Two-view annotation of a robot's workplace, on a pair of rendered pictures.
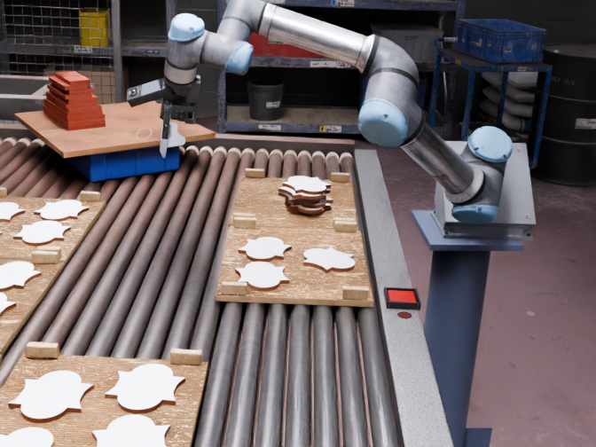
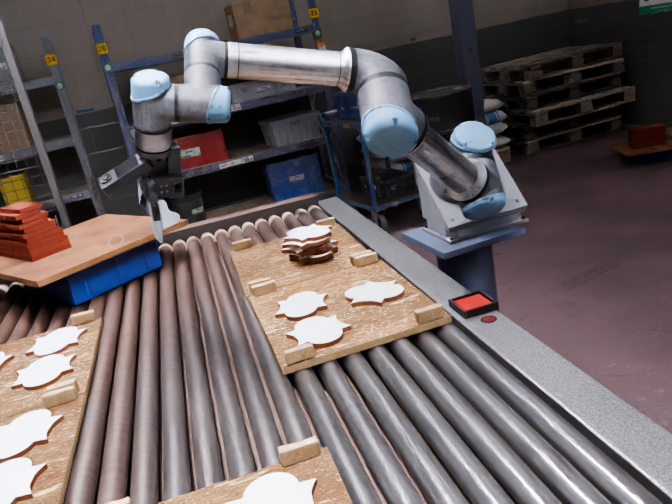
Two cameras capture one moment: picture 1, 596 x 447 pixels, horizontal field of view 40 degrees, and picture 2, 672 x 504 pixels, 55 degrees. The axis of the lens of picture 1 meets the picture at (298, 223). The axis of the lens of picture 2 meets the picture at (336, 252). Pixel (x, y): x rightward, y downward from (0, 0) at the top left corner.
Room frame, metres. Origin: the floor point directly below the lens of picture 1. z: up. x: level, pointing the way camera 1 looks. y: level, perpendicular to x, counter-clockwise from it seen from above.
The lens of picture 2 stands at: (0.52, 0.25, 1.50)
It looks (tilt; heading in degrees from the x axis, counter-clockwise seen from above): 19 degrees down; 348
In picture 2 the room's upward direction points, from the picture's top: 11 degrees counter-clockwise
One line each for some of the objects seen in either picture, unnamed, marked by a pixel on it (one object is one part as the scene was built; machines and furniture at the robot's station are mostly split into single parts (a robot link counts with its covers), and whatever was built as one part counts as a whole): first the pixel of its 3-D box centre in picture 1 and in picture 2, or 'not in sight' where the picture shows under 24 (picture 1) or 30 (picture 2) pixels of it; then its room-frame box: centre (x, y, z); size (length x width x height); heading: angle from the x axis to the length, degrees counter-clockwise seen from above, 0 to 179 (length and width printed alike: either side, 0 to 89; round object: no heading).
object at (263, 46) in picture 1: (279, 35); (185, 151); (6.35, 0.21, 0.78); 0.66 x 0.45 x 0.28; 95
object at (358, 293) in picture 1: (355, 293); (429, 313); (1.61, -0.13, 0.95); 0.06 x 0.02 x 0.03; 91
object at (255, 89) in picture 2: not in sight; (257, 89); (6.39, -0.55, 1.16); 0.60 x 0.40 x 0.15; 98
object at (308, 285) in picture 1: (294, 262); (339, 308); (1.80, 0.00, 0.93); 0.41 x 0.35 x 0.02; 1
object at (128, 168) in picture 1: (118, 148); (92, 265); (2.55, 0.60, 0.97); 0.31 x 0.31 x 0.10; 35
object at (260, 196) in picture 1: (294, 203); (298, 257); (2.22, 0.01, 0.93); 0.41 x 0.35 x 0.02; 0
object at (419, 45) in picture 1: (404, 42); (290, 128); (6.41, -0.77, 0.76); 0.50 x 0.36 x 0.24; 101
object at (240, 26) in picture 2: not in sight; (258, 18); (6.41, -0.70, 1.74); 0.50 x 0.38 x 0.32; 95
